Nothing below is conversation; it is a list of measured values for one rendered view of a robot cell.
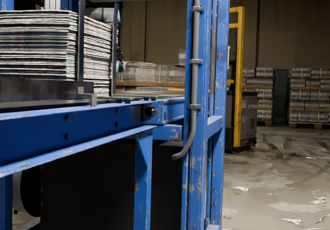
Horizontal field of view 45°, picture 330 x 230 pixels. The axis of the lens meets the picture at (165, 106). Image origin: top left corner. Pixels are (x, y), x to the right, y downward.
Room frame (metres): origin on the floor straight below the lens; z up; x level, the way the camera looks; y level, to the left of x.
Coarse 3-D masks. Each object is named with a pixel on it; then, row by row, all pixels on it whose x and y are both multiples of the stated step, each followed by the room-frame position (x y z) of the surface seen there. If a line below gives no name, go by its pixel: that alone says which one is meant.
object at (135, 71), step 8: (128, 64) 3.85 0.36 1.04; (136, 64) 3.79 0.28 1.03; (144, 64) 3.86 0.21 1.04; (152, 64) 3.96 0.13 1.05; (128, 72) 3.84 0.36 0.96; (136, 72) 3.78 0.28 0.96; (144, 72) 3.87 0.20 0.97; (152, 72) 3.97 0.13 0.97; (128, 80) 3.84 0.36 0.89; (136, 80) 3.78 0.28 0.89; (144, 80) 3.88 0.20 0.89; (152, 80) 3.98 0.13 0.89
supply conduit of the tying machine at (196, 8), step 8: (192, 8) 1.49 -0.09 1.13; (200, 8) 1.48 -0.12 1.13; (192, 56) 1.48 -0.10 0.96; (192, 64) 1.47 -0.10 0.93; (192, 72) 1.47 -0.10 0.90; (192, 80) 1.47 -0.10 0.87; (192, 88) 1.47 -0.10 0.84; (192, 96) 1.47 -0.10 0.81; (192, 104) 1.47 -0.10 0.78; (200, 104) 1.48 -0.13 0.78; (192, 112) 1.47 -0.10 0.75; (192, 120) 1.47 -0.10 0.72; (192, 128) 1.47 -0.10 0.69; (192, 136) 1.47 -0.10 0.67; (176, 152) 1.58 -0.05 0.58; (184, 152) 1.47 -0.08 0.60
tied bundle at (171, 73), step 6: (156, 66) 4.40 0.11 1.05; (162, 66) 4.35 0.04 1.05; (168, 66) 4.29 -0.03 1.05; (174, 66) 4.27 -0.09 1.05; (180, 66) 4.34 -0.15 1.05; (156, 72) 4.39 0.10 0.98; (162, 72) 4.34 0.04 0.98; (168, 72) 4.29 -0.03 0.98; (174, 72) 4.31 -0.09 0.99; (180, 72) 4.35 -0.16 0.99; (156, 78) 4.39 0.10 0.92; (162, 78) 4.35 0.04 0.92; (168, 78) 4.29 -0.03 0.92; (174, 78) 4.26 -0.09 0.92; (180, 78) 4.35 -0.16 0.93
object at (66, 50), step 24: (0, 24) 1.22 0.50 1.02; (24, 24) 1.21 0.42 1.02; (48, 24) 1.18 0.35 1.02; (72, 24) 1.17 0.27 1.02; (96, 24) 1.35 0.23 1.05; (0, 48) 1.22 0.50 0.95; (24, 48) 1.20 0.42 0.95; (48, 48) 1.18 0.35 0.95; (72, 48) 1.19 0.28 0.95; (96, 48) 1.35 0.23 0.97; (0, 72) 1.22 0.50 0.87; (24, 72) 1.20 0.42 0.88; (48, 72) 1.18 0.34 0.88; (72, 72) 1.20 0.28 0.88; (96, 72) 1.36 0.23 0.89
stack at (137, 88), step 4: (116, 88) 3.98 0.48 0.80; (120, 88) 3.94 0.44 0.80; (124, 88) 3.91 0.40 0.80; (128, 88) 3.87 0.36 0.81; (132, 88) 3.84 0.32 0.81; (136, 88) 3.81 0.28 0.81; (140, 88) 3.82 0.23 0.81; (144, 88) 3.87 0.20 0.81; (148, 88) 3.91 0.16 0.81; (152, 88) 3.96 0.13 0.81; (156, 88) 4.00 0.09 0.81; (160, 88) 4.06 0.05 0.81; (164, 88) 4.12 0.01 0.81; (176, 88) 4.30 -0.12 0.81; (180, 88) 4.35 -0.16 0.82; (184, 88) 4.42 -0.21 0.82
